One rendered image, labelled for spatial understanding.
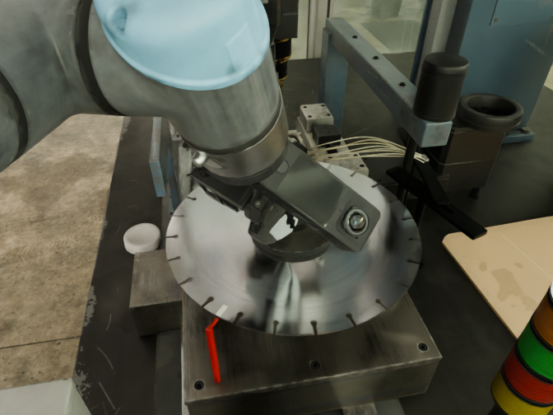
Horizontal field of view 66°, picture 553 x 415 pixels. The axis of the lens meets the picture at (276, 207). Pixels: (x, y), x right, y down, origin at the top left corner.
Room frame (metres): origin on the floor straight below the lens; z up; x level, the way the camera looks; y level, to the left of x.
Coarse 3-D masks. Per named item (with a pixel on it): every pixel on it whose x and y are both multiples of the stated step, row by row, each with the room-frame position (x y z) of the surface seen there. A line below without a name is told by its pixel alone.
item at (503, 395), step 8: (496, 376) 0.19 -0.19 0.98; (496, 384) 0.19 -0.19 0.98; (504, 384) 0.18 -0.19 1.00; (496, 392) 0.18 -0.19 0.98; (504, 392) 0.18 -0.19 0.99; (512, 392) 0.17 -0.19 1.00; (496, 400) 0.18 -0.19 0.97; (504, 400) 0.17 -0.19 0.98; (512, 400) 0.17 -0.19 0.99; (520, 400) 0.17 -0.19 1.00; (504, 408) 0.17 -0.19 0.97; (512, 408) 0.17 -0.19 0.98; (520, 408) 0.16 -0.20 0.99; (528, 408) 0.16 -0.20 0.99; (536, 408) 0.16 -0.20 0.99; (544, 408) 0.16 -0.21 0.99
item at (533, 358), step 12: (528, 324) 0.19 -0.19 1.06; (528, 336) 0.19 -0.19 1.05; (516, 348) 0.19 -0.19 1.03; (528, 348) 0.18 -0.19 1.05; (540, 348) 0.17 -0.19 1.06; (528, 360) 0.18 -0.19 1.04; (540, 360) 0.17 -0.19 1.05; (552, 360) 0.17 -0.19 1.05; (540, 372) 0.17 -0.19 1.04; (552, 372) 0.16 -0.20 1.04
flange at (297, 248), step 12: (300, 228) 0.40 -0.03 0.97; (276, 240) 0.39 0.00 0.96; (288, 240) 0.39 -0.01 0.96; (300, 240) 0.39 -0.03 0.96; (312, 240) 0.39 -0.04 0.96; (324, 240) 0.39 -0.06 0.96; (276, 252) 0.37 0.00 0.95; (288, 252) 0.37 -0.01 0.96; (300, 252) 0.37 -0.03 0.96; (312, 252) 0.37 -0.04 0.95
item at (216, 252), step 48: (192, 192) 0.50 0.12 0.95; (384, 192) 0.50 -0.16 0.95; (192, 240) 0.40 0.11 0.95; (240, 240) 0.40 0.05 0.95; (384, 240) 0.40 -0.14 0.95; (192, 288) 0.32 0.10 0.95; (240, 288) 0.32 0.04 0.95; (288, 288) 0.32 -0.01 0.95; (336, 288) 0.32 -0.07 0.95; (384, 288) 0.32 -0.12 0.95
